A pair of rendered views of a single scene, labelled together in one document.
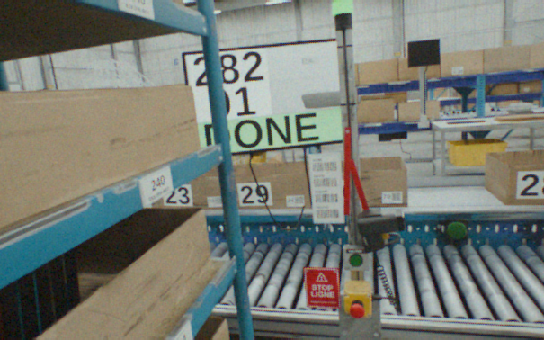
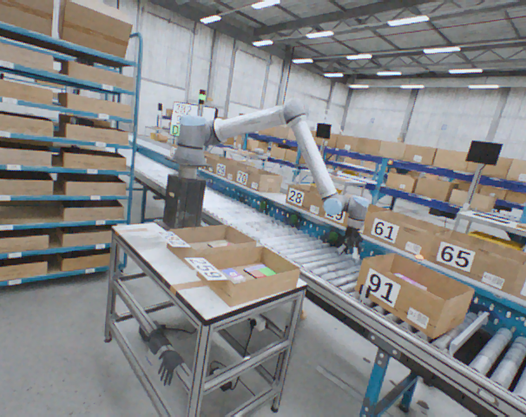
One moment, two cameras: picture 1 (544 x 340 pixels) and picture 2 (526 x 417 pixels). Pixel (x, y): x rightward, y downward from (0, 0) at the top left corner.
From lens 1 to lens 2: 2.26 m
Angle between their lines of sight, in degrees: 30
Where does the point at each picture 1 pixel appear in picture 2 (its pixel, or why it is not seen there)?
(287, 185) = (229, 168)
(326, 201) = not seen: hidden behind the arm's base
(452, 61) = (522, 168)
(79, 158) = (91, 107)
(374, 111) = (430, 188)
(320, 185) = not seen: hidden behind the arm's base
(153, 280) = (103, 134)
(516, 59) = not seen: outside the picture
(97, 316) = (88, 129)
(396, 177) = (257, 177)
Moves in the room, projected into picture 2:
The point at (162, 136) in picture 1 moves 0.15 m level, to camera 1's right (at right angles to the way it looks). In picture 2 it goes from (115, 111) to (127, 114)
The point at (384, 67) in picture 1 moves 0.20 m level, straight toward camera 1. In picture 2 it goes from (456, 157) to (453, 156)
